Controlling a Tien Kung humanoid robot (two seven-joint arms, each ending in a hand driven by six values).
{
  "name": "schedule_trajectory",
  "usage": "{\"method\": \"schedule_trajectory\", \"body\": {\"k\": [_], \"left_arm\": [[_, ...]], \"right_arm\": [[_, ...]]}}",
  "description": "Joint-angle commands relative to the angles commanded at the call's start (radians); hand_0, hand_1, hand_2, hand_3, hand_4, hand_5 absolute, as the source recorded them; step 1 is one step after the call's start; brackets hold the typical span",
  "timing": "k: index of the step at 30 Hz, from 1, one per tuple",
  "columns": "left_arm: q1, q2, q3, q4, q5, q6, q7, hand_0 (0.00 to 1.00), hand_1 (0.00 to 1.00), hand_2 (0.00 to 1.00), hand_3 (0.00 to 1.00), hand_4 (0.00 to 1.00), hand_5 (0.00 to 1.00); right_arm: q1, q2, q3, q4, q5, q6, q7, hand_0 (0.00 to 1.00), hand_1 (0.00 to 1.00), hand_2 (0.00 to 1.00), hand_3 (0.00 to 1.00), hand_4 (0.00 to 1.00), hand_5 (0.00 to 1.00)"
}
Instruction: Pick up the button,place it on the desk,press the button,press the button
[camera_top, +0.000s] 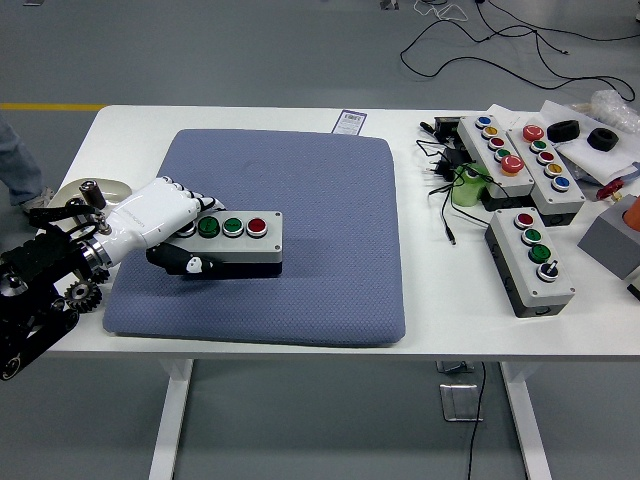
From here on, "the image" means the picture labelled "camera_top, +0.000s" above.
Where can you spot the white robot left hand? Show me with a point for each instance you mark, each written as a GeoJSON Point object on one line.
{"type": "Point", "coordinates": [150, 210]}

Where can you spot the grey four-control button box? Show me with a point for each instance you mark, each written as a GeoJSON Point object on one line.
{"type": "Point", "coordinates": [265, 247]}
{"type": "Point", "coordinates": [510, 250]}

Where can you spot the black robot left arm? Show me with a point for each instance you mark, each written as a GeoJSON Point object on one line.
{"type": "Point", "coordinates": [30, 310]}

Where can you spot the five-button box, white paper under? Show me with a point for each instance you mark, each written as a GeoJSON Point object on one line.
{"type": "Point", "coordinates": [475, 137]}

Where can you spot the five-button box, red mushroom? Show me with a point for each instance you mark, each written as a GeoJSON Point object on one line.
{"type": "Point", "coordinates": [565, 200]}

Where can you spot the white shallow bowl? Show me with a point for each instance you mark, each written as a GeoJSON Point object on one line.
{"type": "Point", "coordinates": [117, 189]}

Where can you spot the small black metal gear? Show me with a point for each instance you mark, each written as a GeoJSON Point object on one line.
{"type": "Point", "coordinates": [102, 276]}

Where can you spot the large black metal gear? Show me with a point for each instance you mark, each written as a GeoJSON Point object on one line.
{"type": "Point", "coordinates": [85, 297]}

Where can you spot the blue-grey padded mat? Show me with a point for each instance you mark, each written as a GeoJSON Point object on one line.
{"type": "Point", "coordinates": [310, 200]}

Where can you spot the white table leg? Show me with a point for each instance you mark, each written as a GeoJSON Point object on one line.
{"type": "Point", "coordinates": [167, 425]}
{"type": "Point", "coordinates": [527, 425]}

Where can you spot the purple printed label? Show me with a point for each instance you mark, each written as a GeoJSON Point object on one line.
{"type": "Point", "coordinates": [350, 122]}

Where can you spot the black electronic device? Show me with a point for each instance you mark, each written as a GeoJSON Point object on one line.
{"type": "Point", "coordinates": [445, 127]}

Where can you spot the black power adapter plug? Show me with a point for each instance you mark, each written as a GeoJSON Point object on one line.
{"type": "Point", "coordinates": [456, 157]}

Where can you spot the metal stand foot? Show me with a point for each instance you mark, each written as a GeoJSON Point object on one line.
{"type": "Point", "coordinates": [389, 4]}

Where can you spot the green plastic bottle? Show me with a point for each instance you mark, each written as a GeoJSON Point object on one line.
{"type": "Point", "coordinates": [467, 192]}

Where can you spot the metal floor plate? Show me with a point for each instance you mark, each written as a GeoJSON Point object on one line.
{"type": "Point", "coordinates": [457, 402]}

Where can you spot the white paper sheet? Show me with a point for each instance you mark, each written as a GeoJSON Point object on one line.
{"type": "Point", "coordinates": [510, 117]}

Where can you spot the white foam sheet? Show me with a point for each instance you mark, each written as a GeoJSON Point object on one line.
{"type": "Point", "coordinates": [595, 160]}

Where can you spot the red knob tool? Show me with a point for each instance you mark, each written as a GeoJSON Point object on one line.
{"type": "Point", "coordinates": [607, 190]}

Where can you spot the grey block box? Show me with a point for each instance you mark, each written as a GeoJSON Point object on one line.
{"type": "Point", "coordinates": [607, 245]}

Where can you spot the clear bubble wrap bag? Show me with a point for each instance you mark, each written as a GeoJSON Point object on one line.
{"type": "Point", "coordinates": [617, 107]}

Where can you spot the orange cylinder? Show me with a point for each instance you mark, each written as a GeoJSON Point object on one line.
{"type": "Point", "coordinates": [633, 212]}

